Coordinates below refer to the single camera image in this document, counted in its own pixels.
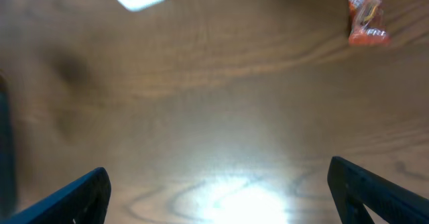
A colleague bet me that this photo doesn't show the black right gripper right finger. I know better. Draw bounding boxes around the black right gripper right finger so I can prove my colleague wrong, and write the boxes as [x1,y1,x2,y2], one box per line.
[327,156,428,224]

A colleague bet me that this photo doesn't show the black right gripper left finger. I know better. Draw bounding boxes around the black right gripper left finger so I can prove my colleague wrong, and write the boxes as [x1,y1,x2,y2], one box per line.
[1,167,111,224]

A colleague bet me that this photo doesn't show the orange snack bar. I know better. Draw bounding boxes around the orange snack bar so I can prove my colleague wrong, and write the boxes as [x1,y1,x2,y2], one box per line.
[348,0,390,46]

